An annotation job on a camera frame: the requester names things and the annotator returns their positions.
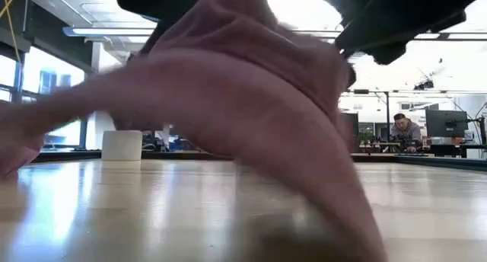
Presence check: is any small black ceiling device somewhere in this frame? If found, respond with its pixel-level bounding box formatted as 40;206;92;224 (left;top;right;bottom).
413;78;434;91

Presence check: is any black background desk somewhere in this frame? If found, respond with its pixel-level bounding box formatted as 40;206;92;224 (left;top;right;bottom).
429;142;487;158

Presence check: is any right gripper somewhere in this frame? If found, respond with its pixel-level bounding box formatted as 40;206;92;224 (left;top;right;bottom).
314;0;487;66

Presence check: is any black flat panel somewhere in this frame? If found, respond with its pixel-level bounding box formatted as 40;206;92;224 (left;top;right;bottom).
339;112;360;153

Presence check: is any white ceiling light fixture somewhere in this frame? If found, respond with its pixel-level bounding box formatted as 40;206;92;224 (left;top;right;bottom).
62;25;156;38

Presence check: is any black aluminium table frame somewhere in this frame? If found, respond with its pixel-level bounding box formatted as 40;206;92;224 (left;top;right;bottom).
32;149;487;172

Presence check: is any white plant pot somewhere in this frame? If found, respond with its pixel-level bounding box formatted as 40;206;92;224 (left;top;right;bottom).
100;129;144;162

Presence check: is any yellow hanging cable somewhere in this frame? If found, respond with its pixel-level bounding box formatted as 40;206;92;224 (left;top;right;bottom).
0;0;23;64

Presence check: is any person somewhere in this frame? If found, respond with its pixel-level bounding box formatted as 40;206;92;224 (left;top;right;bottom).
390;112;423;153

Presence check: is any black computer monitor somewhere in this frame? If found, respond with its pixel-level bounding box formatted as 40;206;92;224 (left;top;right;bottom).
425;109;469;139

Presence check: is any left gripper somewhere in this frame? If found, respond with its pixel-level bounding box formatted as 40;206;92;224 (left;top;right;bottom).
116;0;218;62

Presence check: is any black metal stand frame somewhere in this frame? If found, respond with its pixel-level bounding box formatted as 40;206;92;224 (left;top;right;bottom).
344;89;391;141

